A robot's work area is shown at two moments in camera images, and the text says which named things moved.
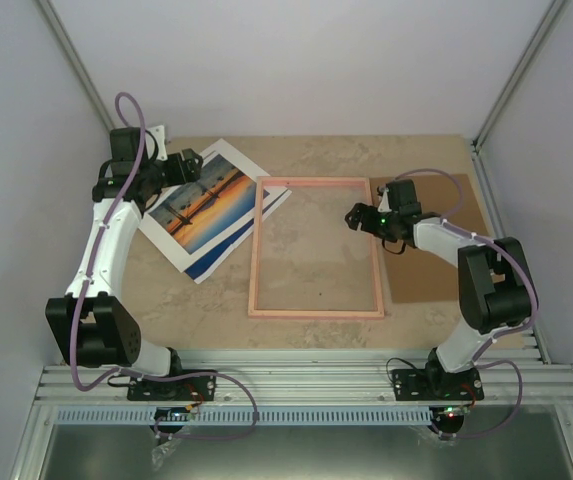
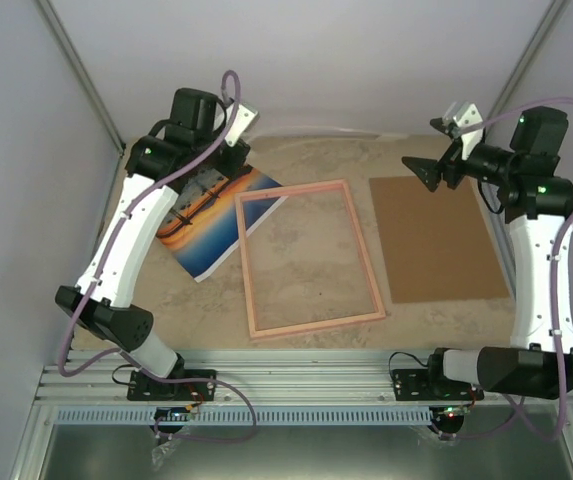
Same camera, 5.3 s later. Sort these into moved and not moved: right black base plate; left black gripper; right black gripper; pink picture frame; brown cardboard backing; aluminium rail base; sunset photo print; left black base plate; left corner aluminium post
Moved: pink picture frame; left black gripper; right black gripper; sunset photo print
Not moved: brown cardboard backing; aluminium rail base; right black base plate; left black base plate; left corner aluminium post
